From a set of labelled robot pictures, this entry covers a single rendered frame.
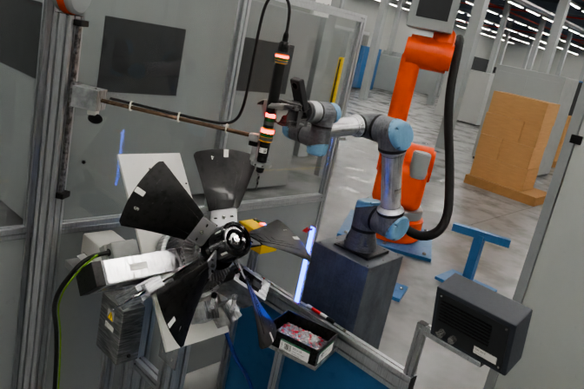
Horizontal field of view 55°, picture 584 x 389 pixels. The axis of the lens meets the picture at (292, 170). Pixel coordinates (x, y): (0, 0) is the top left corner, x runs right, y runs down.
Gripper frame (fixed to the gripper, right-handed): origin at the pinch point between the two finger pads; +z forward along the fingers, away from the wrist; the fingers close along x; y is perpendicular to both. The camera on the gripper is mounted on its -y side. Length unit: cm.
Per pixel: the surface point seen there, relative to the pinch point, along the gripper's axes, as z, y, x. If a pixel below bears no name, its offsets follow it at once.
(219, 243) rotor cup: 12.5, 45.0, -4.0
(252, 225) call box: -36, 59, 31
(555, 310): -182, 90, -57
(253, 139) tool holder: 0.5, 12.6, 2.1
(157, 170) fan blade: 28.3, 25.2, 11.8
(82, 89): 36, 9, 49
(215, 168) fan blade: 0.7, 27.8, 18.0
